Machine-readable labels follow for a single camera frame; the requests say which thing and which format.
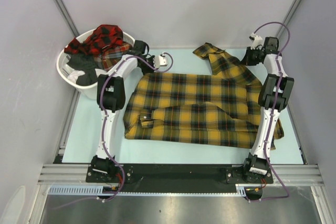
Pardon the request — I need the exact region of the yellow plaid long sleeve shirt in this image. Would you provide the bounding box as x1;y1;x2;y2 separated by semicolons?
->
123;41;285;151

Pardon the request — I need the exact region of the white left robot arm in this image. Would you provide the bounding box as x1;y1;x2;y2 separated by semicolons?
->
90;40;155;182

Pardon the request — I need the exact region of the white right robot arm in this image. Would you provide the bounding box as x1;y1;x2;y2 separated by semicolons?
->
241;33;294;183

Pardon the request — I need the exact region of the red tan plaid shirt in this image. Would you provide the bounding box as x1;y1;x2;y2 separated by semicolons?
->
99;42;133;71

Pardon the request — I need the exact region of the red black checkered shirt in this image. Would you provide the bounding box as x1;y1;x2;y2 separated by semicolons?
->
64;25;123;56

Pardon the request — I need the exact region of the dark grey garment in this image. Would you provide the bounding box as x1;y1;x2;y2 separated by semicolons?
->
67;54;106;86

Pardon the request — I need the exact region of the white plastic laundry basket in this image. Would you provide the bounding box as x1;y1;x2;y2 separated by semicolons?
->
56;29;135;100

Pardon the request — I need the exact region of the white garment in basket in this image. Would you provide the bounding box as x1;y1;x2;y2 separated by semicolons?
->
67;70;85;83

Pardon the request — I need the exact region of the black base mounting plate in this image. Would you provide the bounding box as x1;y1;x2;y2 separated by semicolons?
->
86;163;274;194

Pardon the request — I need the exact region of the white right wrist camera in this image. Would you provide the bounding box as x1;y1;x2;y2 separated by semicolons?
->
249;33;264;50

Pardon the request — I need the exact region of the white cable duct rail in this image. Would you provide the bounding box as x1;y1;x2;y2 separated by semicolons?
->
48;184;261;198

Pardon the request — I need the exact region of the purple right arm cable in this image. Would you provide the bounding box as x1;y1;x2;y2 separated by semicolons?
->
246;20;292;204

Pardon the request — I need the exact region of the aluminium frame rail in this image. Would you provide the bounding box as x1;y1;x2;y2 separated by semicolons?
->
38;164;89;185

